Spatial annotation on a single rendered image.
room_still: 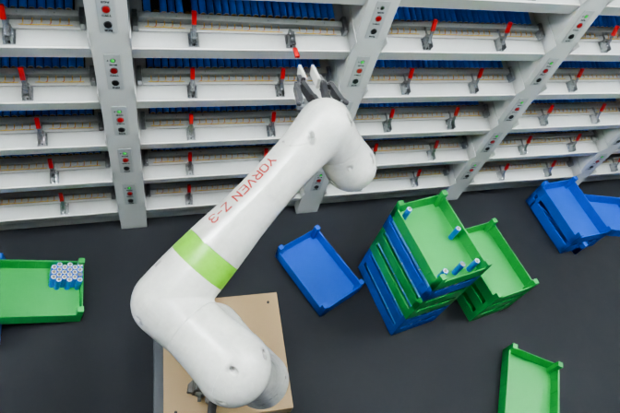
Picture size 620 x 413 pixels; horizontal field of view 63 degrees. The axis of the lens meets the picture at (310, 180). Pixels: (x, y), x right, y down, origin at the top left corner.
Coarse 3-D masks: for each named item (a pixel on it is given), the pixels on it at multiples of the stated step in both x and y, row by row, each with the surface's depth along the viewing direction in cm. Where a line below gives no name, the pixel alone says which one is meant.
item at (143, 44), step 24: (144, 24) 131; (168, 24) 133; (144, 48) 129; (168, 48) 131; (192, 48) 133; (216, 48) 135; (240, 48) 137; (264, 48) 139; (288, 48) 141; (312, 48) 143; (336, 48) 145
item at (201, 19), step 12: (144, 12) 130; (156, 12) 131; (156, 24) 131; (180, 24) 133; (204, 24) 135; (216, 24) 136; (228, 24) 137; (240, 24) 138; (252, 24) 138; (264, 24) 139; (276, 24) 140; (288, 24) 141; (300, 24) 142; (312, 24) 143; (324, 24) 144; (336, 24) 145
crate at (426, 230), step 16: (400, 208) 169; (416, 208) 177; (432, 208) 179; (448, 208) 175; (400, 224) 169; (416, 224) 173; (432, 224) 175; (448, 224) 176; (416, 240) 169; (432, 240) 171; (448, 240) 172; (464, 240) 171; (416, 256) 164; (432, 256) 166; (448, 256) 168; (464, 256) 169; (480, 256) 165; (432, 272) 157; (448, 272) 164; (464, 272) 165; (480, 272) 163; (432, 288) 159
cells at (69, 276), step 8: (72, 264) 174; (56, 272) 170; (64, 272) 171; (72, 272) 172; (80, 272) 173; (56, 280) 168; (64, 280) 170; (72, 280) 172; (80, 280) 172; (56, 288) 171; (64, 288) 174
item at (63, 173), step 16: (0, 160) 160; (16, 160) 161; (32, 160) 162; (48, 160) 159; (64, 160) 165; (80, 160) 167; (96, 160) 169; (0, 176) 161; (16, 176) 162; (32, 176) 163; (48, 176) 165; (64, 176) 166; (80, 176) 167; (96, 176) 169; (112, 176) 165; (0, 192) 163
